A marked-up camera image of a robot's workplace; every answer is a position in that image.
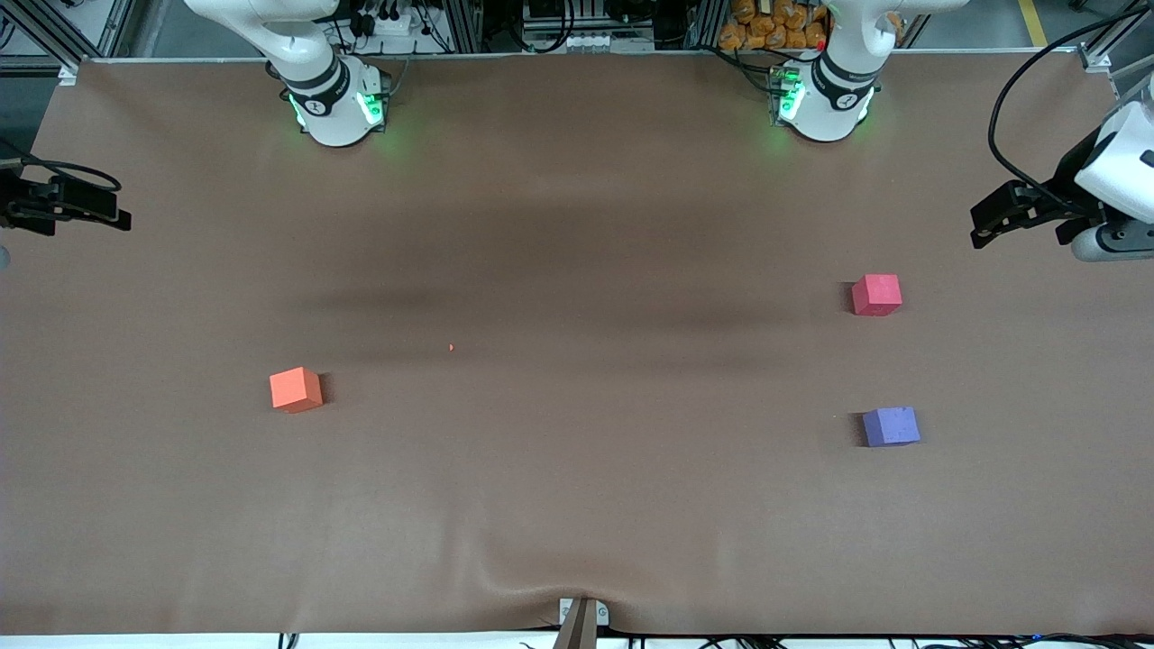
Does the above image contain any bag of orange items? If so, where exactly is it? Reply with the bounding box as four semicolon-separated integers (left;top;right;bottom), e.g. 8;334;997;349
718;0;829;52

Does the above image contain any metal table edge clamp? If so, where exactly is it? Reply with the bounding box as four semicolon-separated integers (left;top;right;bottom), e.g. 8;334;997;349
552;597;611;649

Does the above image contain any orange foam block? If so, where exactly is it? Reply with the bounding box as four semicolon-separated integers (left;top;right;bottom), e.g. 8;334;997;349
269;366;325;415

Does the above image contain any brown table cover mat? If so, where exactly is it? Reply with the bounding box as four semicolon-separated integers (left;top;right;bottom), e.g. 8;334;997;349
0;52;1154;637

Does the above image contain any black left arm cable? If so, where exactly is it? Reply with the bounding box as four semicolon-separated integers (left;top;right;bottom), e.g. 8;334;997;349
987;7;1154;217

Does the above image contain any small green-lit circuit board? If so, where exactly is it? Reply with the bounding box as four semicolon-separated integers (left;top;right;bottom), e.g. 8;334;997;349
766;65;805;125

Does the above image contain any purple foam block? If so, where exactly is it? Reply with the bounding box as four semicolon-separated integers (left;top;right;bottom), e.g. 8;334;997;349
862;406;922;449

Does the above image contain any white power strip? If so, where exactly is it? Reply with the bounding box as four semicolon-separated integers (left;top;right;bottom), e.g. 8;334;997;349
361;5;414;39

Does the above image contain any aluminium frame rail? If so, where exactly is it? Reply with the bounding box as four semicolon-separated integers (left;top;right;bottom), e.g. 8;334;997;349
56;45;1114;87

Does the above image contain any red foam block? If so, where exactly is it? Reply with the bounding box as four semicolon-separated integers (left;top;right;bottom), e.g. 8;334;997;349
851;273;903;317

